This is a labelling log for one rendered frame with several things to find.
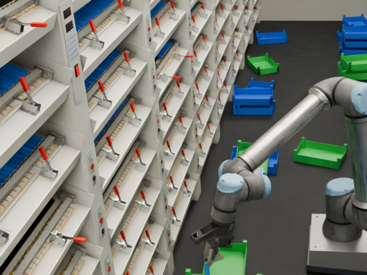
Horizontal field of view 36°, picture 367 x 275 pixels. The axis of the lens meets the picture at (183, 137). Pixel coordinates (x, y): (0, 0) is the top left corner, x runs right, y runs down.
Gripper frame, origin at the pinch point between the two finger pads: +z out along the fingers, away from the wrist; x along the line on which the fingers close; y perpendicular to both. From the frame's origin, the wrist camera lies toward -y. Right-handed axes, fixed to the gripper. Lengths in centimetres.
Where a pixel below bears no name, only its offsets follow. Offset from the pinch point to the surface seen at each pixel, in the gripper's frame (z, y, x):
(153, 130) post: -35, -14, 45
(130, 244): -0.9, -27.2, 13.0
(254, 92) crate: 5, 129, 210
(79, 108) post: -66, -58, -11
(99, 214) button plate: -30, -48, -11
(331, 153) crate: 11, 141, 117
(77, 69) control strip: -77, -60, -11
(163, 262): 33, 2, 43
